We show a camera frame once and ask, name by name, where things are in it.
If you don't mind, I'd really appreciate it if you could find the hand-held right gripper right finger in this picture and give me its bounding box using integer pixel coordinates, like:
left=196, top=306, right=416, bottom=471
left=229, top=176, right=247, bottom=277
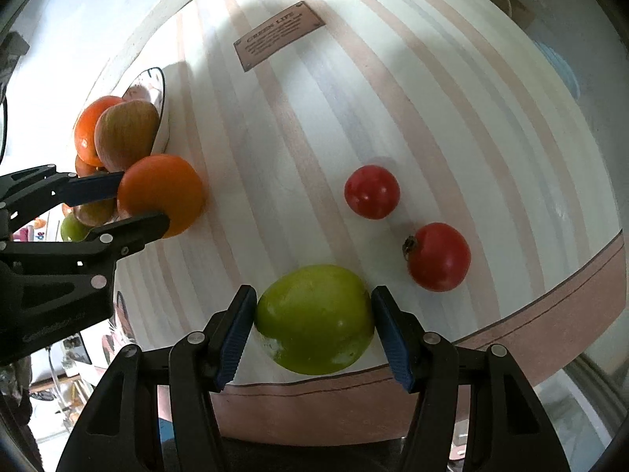
left=371, top=285, right=573, bottom=472

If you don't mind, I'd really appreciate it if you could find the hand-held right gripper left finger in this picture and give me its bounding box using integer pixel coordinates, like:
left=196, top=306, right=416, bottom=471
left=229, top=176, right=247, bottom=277
left=56, top=284, right=259, bottom=472

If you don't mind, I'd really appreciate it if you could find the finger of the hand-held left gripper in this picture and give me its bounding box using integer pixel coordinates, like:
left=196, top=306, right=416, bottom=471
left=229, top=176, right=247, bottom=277
left=0, top=210, right=171, bottom=321
left=0, top=164, right=126, bottom=237

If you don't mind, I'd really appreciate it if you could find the dark red apple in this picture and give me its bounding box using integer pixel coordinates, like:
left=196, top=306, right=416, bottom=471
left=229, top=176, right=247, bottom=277
left=73, top=197, right=119, bottom=227

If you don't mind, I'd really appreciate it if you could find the green apple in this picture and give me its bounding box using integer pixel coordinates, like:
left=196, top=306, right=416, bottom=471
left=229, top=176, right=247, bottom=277
left=60, top=214, right=94, bottom=243
left=254, top=264, right=377, bottom=375

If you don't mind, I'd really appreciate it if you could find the large orange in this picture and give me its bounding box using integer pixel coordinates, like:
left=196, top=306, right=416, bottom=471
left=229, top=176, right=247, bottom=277
left=117, top=154, right=206, bottom=239

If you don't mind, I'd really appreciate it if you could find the pale striped red apple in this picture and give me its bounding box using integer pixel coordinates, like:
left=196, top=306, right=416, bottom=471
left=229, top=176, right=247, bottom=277
left=94, top=100, right=161, bottom=172

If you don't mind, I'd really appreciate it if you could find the patterned oval plate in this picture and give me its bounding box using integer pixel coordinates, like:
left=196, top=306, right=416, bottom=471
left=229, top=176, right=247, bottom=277
left=122, top=66, right=171, bottom=154

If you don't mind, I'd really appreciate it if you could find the small red tomato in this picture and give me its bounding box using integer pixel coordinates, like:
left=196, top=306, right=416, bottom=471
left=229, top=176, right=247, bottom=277
left=344, top=166, right=401, bottom=220
left=403, top=222, right=471, bottom=292

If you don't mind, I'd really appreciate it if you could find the striped table mat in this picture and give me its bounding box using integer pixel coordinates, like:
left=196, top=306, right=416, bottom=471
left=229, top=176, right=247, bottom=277
left=91, top=0, right=627, bottom=446

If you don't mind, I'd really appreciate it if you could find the brown label patch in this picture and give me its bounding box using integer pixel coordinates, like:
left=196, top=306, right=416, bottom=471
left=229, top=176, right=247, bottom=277
left=233, top=1, right=326, bottom=74

